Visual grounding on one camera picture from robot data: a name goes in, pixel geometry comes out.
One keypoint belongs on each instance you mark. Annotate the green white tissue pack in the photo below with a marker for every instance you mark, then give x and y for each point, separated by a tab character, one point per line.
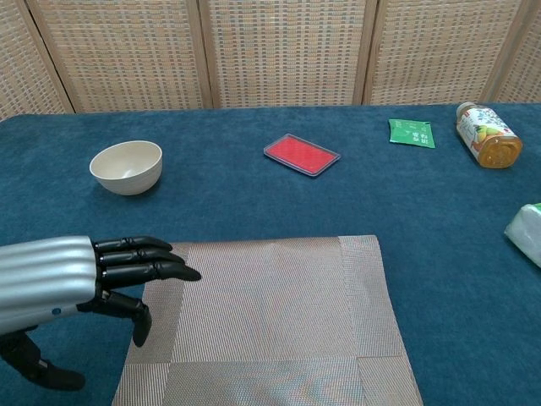
528	232

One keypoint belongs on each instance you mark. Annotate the brown woven placemat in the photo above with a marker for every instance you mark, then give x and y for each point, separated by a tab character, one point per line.
270	313

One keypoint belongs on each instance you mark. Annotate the woven bamboo folding screen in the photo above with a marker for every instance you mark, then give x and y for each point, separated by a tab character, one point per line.
279	51

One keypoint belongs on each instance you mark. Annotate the cream round bowl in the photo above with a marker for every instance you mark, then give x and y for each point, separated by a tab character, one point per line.
127	169

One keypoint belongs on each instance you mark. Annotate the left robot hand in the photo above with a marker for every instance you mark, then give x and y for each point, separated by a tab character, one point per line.
42	275

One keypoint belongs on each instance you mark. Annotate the red ink pad clear case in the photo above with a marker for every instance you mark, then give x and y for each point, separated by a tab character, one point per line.
302	155

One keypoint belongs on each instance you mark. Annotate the green sachet packet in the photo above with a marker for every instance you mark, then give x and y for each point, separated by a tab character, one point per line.
412	133

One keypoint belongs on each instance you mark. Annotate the orange juice bottle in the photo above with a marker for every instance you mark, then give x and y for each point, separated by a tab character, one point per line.
490	135

